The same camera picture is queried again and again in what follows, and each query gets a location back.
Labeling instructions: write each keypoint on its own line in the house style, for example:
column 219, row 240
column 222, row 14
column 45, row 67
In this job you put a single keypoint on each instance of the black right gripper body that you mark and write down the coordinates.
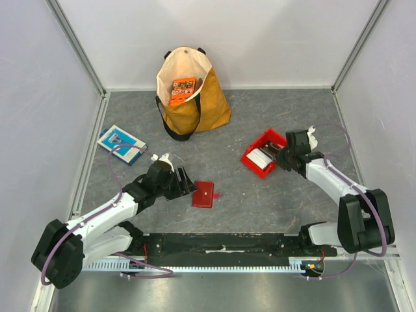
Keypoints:
column 285, row 158

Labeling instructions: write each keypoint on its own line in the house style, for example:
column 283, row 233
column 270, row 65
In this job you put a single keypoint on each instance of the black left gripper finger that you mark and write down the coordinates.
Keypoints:
column 177, row 192
column 185, row 183

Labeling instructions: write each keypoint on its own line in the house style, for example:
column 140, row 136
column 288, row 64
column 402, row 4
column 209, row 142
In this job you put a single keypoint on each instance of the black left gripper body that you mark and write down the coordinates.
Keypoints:
column 170, row 186

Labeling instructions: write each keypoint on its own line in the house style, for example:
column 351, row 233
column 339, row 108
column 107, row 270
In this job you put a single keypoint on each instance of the red plastic bin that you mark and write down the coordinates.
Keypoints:
column 270, row 136

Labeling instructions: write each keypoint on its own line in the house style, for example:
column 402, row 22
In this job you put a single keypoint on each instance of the red leather card holder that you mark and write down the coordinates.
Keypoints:
column 205, row 195

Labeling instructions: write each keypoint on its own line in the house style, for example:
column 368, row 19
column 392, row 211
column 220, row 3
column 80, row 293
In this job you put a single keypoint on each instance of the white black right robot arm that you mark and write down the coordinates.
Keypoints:
column 364, row 222

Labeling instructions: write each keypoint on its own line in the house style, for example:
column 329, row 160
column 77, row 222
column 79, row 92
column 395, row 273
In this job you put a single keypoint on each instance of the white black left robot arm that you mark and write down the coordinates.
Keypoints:
column 65, row 248

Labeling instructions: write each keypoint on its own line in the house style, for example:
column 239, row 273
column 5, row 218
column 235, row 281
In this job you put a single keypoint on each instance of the white card stack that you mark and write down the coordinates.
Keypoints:
column 260, row 159

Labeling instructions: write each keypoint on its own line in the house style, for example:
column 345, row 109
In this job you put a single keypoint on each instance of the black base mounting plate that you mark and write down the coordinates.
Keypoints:
column 158, row 245

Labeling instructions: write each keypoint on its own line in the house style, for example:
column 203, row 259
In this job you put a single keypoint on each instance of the blue white razor package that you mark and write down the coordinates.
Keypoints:
column 125, row 146

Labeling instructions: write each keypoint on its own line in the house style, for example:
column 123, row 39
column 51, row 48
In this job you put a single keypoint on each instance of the mustard yellow tote bag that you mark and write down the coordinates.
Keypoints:
column 206, row 109

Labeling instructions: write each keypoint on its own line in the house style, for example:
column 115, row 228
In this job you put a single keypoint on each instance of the orange snack box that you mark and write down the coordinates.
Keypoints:
column 182, row 89

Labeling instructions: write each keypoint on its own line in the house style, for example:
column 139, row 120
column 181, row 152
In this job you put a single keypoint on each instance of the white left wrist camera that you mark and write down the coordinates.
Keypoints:
column 166, row 158

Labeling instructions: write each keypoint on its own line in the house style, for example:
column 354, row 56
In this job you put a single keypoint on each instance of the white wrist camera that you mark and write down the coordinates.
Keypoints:
column 313, row 142
column 166, row 158

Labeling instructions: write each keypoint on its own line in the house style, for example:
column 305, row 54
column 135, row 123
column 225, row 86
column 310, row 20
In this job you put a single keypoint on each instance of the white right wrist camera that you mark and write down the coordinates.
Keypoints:
column 313, row 142

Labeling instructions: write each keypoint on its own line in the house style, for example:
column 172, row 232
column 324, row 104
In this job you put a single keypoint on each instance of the white slotted cable duct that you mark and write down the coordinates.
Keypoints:
column 124, row 265

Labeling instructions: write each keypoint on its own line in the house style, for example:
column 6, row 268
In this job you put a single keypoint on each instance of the aluminium front frame rail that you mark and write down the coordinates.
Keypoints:
column 390, row 253

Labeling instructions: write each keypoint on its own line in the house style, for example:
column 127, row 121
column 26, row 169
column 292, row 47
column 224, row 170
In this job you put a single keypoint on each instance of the aluminium frame rail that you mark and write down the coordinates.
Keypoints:
column 390, row 253
column 77, row 198
column 356, row 96

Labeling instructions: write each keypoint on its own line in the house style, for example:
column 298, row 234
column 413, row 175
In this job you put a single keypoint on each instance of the aluminium frame rail right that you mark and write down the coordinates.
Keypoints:
column 356, row 96

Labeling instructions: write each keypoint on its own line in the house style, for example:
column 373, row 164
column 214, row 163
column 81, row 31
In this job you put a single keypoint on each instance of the aluminium frame rail left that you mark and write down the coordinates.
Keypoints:
column 77, row 198

